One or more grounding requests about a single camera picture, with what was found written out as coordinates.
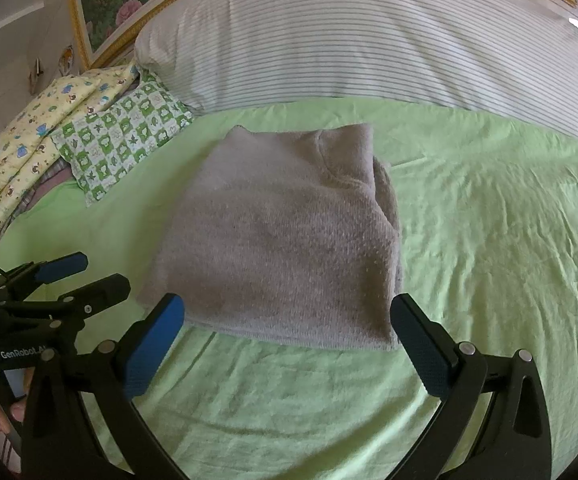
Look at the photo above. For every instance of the light green bed sheet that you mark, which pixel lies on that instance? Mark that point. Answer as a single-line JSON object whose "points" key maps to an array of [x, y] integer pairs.
{"points": [[494, 260]]}

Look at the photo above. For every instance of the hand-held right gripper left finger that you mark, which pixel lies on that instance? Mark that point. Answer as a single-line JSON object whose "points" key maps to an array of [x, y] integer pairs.
{"points": [[151, 350]]}

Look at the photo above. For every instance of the grey knit sweater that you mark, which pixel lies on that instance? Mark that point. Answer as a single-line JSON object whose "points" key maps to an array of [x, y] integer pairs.
{"points": [[279, 240]]}

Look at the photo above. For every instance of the person's striped clothing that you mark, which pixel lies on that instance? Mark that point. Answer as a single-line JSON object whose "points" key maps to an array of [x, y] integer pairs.
{"points": [[6, 452]]}

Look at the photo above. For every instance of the white striped quilt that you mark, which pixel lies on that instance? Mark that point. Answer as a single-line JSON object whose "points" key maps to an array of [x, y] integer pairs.
{"points": [[369, 35]]}

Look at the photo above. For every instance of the yellow cartoon print pillow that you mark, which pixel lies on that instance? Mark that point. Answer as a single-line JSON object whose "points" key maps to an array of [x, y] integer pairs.
{"points": [[34, 130]]}

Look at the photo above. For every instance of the orange wall sticker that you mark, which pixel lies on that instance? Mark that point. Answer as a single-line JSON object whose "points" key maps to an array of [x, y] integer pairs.
{"points": [[67, 56]]}

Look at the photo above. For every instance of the green patterned pillow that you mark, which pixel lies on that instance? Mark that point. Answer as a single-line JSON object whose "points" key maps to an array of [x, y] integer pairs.
{"points": [[119, 135]]}

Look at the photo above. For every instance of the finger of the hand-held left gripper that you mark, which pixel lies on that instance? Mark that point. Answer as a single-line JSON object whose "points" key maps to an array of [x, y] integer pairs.
{"points": [[106, 290], [64, 266]]}

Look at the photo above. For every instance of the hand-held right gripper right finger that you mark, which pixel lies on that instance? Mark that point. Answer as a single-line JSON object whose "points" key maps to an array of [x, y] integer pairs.
{"points": [[426, 355]]}

